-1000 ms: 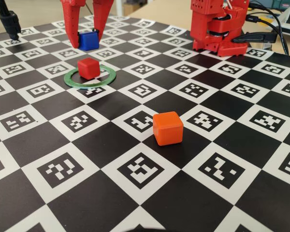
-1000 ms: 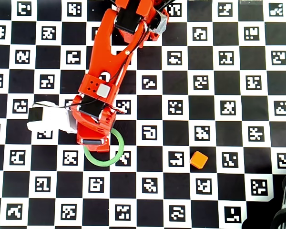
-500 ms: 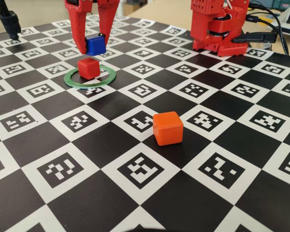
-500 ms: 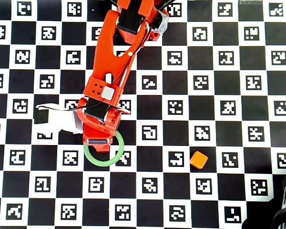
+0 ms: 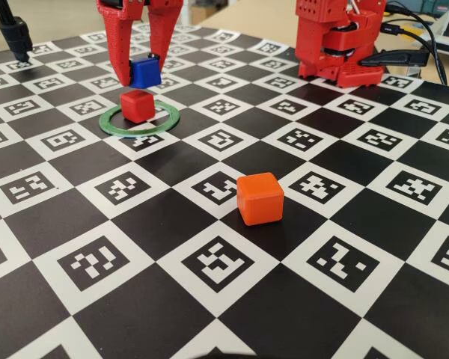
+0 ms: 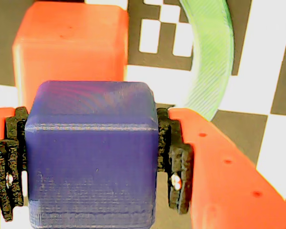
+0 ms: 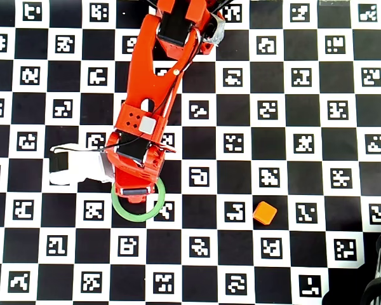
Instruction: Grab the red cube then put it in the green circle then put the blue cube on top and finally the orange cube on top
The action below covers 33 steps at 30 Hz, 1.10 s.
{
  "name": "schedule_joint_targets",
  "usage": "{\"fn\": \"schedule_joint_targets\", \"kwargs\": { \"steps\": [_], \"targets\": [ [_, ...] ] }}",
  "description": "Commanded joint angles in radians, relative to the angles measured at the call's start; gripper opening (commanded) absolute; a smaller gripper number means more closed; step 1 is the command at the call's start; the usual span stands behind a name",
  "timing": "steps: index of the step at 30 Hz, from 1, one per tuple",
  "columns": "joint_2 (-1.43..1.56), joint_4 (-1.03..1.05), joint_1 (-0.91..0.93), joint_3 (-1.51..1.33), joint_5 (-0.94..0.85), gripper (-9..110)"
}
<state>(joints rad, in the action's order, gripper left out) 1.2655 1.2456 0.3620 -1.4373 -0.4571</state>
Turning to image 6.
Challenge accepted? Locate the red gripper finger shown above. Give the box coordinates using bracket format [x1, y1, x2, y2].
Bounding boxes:
[0, 106, 31, 229]
[156, 107, 286, 229]

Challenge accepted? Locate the black white marker mat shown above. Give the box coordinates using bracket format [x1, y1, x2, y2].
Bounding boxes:
[0, 0, 286, 229]

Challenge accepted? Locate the blue cube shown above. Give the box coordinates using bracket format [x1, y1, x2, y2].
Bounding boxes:
[24, 80, 159, 229]

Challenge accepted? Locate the red cube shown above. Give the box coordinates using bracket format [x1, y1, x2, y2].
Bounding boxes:
[11, 1, 130, 109]

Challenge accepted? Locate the green ring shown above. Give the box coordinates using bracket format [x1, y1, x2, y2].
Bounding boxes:
[178, 0, 235, 121]

